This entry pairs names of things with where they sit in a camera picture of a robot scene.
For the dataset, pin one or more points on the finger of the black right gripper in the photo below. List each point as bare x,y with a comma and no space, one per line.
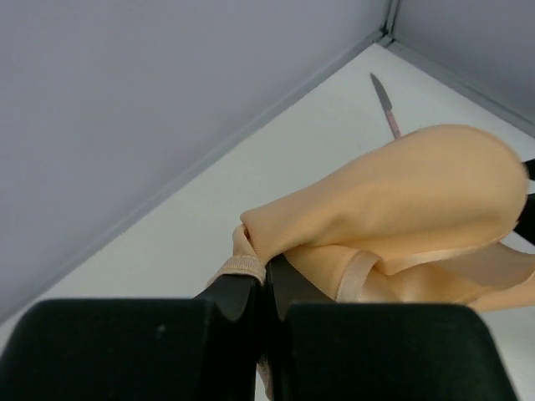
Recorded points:
526,222

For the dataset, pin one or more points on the pink-handled table knife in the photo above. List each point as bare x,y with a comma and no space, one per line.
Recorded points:
386,106

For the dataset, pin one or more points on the peach cloth napkin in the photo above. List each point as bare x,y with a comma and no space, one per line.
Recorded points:
420,219

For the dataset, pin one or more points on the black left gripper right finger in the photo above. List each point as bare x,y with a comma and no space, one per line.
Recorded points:
318,349

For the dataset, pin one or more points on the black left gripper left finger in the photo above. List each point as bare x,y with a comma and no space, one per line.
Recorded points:
137,349

